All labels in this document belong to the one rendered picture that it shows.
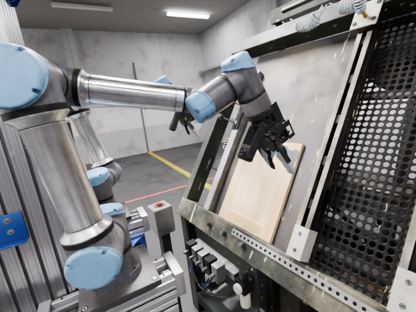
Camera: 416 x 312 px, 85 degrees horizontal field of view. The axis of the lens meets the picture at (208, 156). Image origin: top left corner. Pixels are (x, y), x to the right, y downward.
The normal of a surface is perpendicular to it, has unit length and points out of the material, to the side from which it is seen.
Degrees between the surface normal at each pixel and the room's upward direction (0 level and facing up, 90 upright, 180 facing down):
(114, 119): 90
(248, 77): 96
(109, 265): 97
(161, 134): 90
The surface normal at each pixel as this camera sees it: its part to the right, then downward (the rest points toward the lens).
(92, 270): 0.29, 0.32
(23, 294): 0.47, 0.16
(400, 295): -0.73, -0.34
